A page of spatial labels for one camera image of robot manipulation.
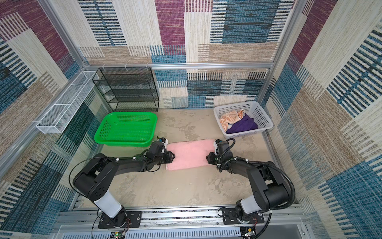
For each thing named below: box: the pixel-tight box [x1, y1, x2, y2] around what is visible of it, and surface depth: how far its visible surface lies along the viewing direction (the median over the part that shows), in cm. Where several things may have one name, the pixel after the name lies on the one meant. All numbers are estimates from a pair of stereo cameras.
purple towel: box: [225, 113, 259, 134], surface depth 103 cm
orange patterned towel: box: [219, 109, 245, 132], surface depth 104 cm
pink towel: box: [166, 138, 217, 171], surface depth 96 cm
